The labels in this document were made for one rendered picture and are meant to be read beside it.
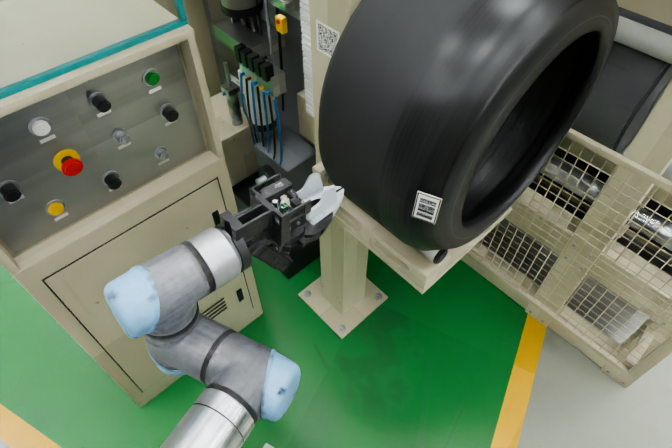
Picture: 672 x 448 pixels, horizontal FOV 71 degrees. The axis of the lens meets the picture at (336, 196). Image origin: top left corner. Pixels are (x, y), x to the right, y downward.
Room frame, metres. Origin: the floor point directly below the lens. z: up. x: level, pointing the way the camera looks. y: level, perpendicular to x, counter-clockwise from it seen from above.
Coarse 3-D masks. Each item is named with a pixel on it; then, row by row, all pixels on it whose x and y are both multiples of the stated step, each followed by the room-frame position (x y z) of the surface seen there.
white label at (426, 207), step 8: (416, 200) 0.49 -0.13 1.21; (424, 200) 0.48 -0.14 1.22; (432, 200) 0.48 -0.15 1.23; (440, 200) 0.47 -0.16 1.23; (416, 208) 0.49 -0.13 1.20; (424, 208) 0.48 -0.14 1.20; (432, 208) 0.48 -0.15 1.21; (416, 216) 0.49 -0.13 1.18; (424, 216) 0.48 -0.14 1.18; (432, 216) 0.48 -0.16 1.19
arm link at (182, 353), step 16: (192, 320) 0.28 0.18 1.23; (208, 320) 0.29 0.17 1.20; (144, 336) 0.26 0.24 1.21; (160, 336) 0.25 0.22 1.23; (176, 336) 0.26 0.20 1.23; (192, 336) 0.26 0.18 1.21; (208, 336) 0.26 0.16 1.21; (160, 352) 0.25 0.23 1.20; (176, 352) 0.25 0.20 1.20; (192, 352) 0.24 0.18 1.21; (160, 368) 0.25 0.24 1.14; (176, 368) 0.24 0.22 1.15; (192, 368) 0.23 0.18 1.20
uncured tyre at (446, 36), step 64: (384, 0) 0.71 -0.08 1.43; (448, 0) 0.67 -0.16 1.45; (512, 0) 0.64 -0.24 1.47; (576, 0) 0.66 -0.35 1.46; (384, 64) 0.62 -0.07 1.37; (448, 64) 0.58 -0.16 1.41; (512, 64) 0.57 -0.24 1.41; (576, 64) 0.89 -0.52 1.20; (320, 128) 0.65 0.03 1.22; (384, 128) 0.56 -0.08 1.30; (448, 128) 0.52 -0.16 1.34; (512, 128) 0.90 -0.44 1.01; (384, 192) 0.52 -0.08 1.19; (448, 192) 0.49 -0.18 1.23; (512, 192) 0.70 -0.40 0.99
